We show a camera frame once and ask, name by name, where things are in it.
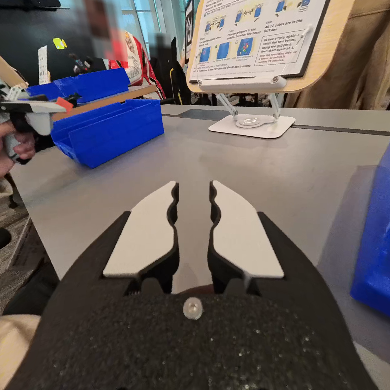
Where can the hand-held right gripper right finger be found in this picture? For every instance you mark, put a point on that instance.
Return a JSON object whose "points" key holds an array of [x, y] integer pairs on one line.
{"points": [[243, 237]]}

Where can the tan hanging coat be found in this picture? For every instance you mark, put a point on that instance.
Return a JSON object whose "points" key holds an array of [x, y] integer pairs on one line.
{"points": [[359, 61]]}

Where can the white printed card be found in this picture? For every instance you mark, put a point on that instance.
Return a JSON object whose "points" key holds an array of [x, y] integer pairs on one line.
{"points": [[43, 67]]}

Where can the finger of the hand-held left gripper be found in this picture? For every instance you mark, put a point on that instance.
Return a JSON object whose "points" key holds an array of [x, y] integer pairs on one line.
{"points": [[42, 109]]}

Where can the wooden display board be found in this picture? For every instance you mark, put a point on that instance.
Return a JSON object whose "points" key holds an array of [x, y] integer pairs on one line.
{"points": [[332, 45]]}

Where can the red wooden cube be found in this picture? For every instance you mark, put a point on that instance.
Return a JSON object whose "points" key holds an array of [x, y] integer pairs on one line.
{"points": [[64, 103]]}

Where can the blue plastic bin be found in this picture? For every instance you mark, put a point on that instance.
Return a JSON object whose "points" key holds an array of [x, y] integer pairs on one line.
{"points": [[100, 83], [42, 90], [374, 243], [115, 137]]}

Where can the neon yellow cube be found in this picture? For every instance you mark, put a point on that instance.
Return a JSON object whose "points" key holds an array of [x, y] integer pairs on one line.
{"points": [[59, 43]]}

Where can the printed instruction sheet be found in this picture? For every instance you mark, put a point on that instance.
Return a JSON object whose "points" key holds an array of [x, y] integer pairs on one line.
{"points": [[274, 39]]}

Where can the tan angled board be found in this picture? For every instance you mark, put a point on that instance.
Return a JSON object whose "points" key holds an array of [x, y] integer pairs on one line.
{"points": [[12, 76]]}

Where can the person's left hand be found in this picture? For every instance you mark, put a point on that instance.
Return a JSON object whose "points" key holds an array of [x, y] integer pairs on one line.
{"points": [[26, 149]]}

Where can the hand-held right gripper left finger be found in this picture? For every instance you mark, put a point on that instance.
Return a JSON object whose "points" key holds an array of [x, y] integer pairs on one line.
{"points": [[143, 237]]}

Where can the black white marker sign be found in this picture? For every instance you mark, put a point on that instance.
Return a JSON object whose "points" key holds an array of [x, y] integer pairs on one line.
{"points": [[189, 24]]}

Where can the long wooden table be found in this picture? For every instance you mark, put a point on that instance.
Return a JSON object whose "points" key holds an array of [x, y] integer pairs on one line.
{"points": [[137, 91]]}

